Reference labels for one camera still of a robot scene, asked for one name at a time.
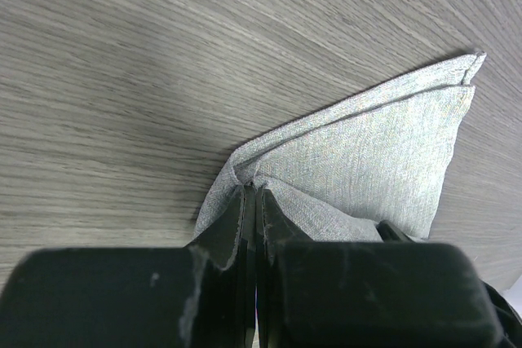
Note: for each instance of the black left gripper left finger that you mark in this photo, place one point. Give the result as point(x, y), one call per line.
point(198, 295)

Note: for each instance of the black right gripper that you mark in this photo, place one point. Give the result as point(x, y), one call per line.
point(432, 297)

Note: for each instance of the grey cloth napkin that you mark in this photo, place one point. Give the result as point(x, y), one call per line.
point(379, 155)

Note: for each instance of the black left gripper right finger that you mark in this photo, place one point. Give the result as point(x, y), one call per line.
point(313, 293)

